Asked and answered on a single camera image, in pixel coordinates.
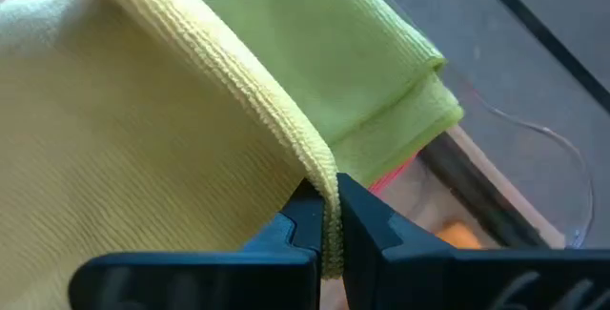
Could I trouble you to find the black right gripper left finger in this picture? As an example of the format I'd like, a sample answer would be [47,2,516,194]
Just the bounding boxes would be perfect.
[69,178,328,310]

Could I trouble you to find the orange microfiber towel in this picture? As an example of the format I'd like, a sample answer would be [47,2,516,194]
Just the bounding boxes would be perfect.
[436,220,483,251]

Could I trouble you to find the clear plastic bin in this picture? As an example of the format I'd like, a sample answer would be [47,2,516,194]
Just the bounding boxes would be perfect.
[350,0,597,250]

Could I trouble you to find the pink microfiber towel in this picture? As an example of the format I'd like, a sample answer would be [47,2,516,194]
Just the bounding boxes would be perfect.
[369,152,421,196]

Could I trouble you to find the yellow microfiber towel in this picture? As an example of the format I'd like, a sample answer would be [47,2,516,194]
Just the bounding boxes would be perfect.
[0,0,345,310]

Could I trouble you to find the lime green microfiber towel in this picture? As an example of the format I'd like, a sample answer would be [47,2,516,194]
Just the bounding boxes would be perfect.
[183,0,465,190]

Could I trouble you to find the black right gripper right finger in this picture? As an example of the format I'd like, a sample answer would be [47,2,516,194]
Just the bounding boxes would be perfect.
[337,173,610,310]

